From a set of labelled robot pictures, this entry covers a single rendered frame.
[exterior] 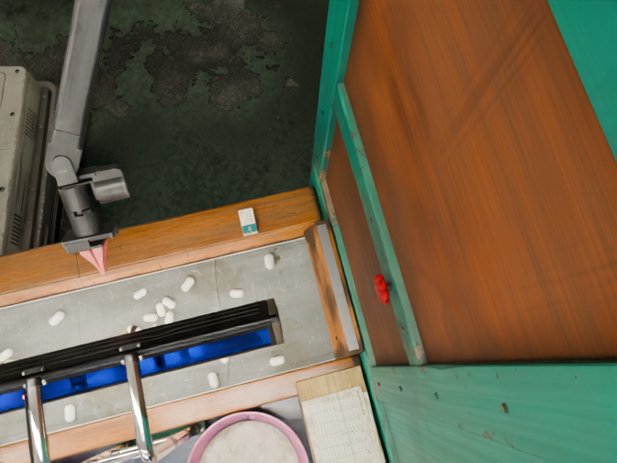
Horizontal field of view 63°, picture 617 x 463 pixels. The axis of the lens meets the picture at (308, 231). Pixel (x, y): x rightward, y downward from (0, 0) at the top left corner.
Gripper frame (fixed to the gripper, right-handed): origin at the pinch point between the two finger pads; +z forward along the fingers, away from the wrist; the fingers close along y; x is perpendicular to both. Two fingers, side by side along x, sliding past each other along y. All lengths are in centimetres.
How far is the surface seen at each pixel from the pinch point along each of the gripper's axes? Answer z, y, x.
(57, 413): 28.7, -17.4, -7.2
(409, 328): -5, 50, -50
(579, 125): -38, 50, -79
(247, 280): 12.7, 29.2, 4.7
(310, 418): 36, 37, -20
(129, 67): -29, -4, 136
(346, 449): 42, 43, -25
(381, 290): -9, 48, -45
